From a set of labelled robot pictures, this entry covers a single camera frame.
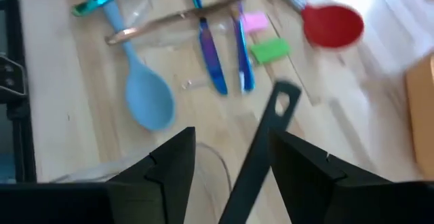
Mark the rose gold cutlery piece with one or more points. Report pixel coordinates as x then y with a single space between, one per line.
152 22

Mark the iridescent purple cutlery piece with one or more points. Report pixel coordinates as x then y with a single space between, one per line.
242 47

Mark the blue silicone spoon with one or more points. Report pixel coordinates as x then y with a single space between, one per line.
149 98

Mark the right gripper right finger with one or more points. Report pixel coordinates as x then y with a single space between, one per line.
298 169

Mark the red silicone spoon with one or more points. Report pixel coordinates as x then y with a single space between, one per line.
332 25

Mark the green silicone spatula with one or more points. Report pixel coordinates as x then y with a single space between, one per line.
269 51

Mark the yellow plastic bin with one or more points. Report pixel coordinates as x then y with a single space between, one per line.
424 115

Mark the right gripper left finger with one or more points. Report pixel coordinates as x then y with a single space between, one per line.
169 169

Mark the pink silicone spatula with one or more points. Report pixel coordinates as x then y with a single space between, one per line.
256 22

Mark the iridescent blue knife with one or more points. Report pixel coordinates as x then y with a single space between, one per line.
212 57

